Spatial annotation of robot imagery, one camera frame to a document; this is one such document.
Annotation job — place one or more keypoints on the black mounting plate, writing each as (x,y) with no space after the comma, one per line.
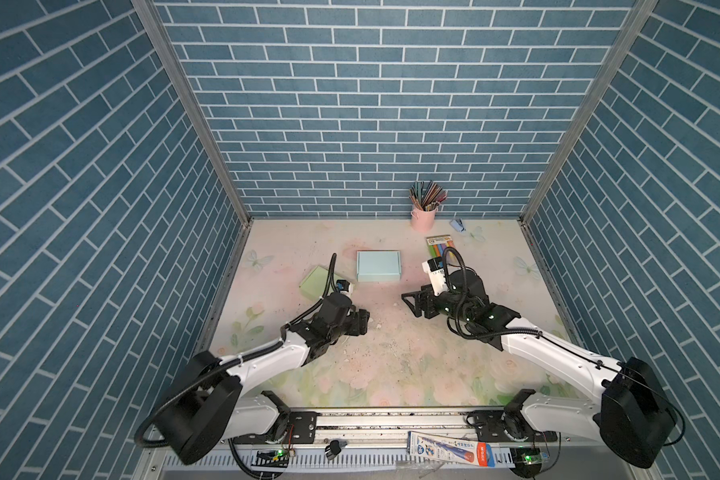
(294,428)
(499,425)

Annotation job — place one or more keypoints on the small black knob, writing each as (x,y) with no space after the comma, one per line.
(333,449)

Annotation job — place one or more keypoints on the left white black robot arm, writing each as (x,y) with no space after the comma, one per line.
(209,400)

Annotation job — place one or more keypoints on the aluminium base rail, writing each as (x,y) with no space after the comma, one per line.
(373,439)

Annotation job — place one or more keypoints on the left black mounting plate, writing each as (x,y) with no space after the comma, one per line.
(294,428)

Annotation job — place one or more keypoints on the light blue paper box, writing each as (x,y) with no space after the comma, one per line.
(378,266)

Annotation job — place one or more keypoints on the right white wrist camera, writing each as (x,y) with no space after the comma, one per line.
(435,269)

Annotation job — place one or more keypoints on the light green paper box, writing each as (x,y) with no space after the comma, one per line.
(314,285)

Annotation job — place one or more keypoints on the left green circuit board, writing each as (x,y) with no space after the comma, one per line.
(274,459)

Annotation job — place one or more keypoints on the right green lit device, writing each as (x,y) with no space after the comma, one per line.
(527,462)

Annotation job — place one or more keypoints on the coloured pencils bundle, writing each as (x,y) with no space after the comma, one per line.
(427,196)

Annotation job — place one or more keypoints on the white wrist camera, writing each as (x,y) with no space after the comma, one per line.
(344,286)
(435,269)

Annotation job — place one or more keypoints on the white red blue package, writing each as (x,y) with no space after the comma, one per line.
(441,448)

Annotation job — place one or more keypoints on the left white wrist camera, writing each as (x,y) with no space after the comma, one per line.
(344,286)

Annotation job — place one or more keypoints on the pack of coloured markers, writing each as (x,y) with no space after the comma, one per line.
(437,244)

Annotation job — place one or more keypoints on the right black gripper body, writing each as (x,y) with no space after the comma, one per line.
(447,305)

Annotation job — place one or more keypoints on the pink pencil cup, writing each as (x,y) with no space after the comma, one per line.
(422,220)

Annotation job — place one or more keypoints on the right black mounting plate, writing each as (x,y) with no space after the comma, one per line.
(499,425)

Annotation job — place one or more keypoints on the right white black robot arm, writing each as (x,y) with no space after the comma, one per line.
(622,404)

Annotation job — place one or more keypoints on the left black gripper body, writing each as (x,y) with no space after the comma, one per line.
(335,333)

